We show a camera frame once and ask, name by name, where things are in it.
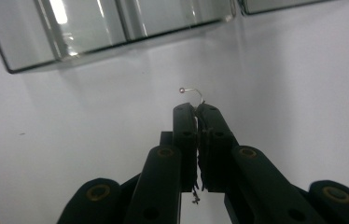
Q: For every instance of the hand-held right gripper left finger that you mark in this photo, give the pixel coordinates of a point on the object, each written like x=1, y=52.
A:
x=175, y=149

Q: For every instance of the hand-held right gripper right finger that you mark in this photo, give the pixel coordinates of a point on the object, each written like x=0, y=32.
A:
x=219, y=155

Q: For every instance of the white table mat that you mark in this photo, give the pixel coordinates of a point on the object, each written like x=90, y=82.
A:
x=70, y=124

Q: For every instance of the small silver hook earring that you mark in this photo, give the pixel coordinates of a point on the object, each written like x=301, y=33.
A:
x=194, y=90

